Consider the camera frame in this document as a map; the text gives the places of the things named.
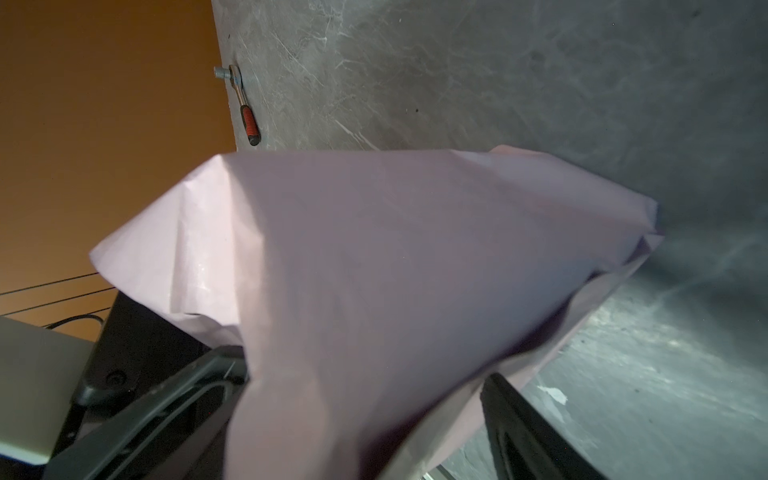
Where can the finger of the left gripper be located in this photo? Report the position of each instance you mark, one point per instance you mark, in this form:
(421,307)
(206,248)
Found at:
(177,430)

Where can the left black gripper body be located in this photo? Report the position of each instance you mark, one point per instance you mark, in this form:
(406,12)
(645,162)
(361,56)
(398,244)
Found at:
(137,349)

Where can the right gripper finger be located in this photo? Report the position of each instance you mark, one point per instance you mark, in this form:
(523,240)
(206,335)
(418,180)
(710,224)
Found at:
(524,446)

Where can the pink wrapping paper sheet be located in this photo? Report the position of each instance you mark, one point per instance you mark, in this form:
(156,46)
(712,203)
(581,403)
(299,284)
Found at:
(366,287)

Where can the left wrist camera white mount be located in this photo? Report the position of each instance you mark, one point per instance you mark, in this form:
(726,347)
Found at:
(40,370)

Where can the red handled ratchet tool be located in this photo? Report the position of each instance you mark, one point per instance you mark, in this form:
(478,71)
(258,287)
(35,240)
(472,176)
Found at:
(232,73)

